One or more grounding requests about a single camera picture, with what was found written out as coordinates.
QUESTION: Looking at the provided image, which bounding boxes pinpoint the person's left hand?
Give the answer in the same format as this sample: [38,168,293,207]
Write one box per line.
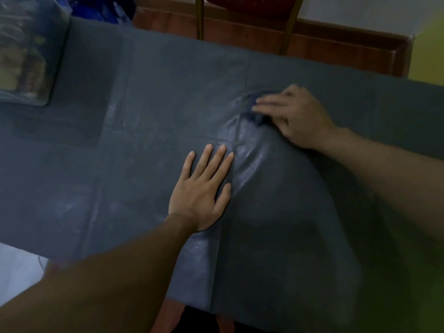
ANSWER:
[168,143,235,233]

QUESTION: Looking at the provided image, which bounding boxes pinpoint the person's right hand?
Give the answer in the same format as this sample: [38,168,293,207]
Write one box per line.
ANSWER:
[251,84,339,152]

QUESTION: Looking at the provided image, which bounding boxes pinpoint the blue cloth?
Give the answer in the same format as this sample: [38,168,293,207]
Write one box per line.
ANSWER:
[239,90,279,127]

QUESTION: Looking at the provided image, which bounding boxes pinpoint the clear plastic storage bin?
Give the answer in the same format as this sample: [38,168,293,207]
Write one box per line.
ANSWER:
[0,0,71,108]

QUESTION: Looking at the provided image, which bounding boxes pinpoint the Koko Krunch cereal pouch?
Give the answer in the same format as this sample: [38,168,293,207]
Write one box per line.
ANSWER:
[0,33,48,98]

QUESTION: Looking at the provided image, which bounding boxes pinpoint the person's right forearm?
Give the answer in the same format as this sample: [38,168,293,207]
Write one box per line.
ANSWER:
[322,128,444,244]

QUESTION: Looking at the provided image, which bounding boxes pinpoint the person's left forearm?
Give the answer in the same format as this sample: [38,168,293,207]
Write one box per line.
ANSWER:
[0,213,199,333]

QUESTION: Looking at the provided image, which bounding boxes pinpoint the person's black shorts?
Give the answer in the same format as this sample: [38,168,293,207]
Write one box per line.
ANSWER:
[180,306,265,333]

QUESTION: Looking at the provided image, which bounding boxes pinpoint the blue water jug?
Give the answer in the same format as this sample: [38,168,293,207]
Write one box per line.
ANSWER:
[52,0,138,25]

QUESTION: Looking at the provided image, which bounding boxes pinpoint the red chair gold frame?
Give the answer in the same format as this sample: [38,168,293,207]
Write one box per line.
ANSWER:
[194,0,306,56]

